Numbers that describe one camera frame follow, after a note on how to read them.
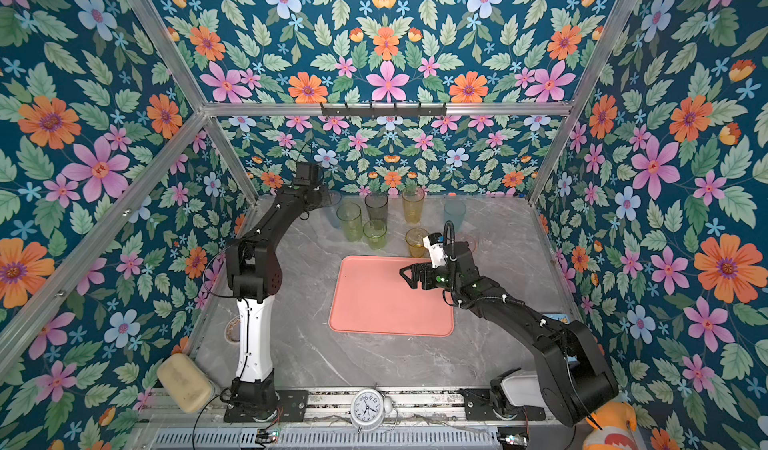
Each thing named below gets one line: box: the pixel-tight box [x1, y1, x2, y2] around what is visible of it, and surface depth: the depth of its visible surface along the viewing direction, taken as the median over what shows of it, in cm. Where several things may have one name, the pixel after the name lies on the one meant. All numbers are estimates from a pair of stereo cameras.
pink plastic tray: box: [329, 255, 455, 337], surface depth 92 cm
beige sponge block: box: [157, 353, 214, 414], surface depth 76 cm
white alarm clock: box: [350, 388, 393, 434], surface depth 72 cm
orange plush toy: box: [583, 401, 640, 450], surface depth 64 cm
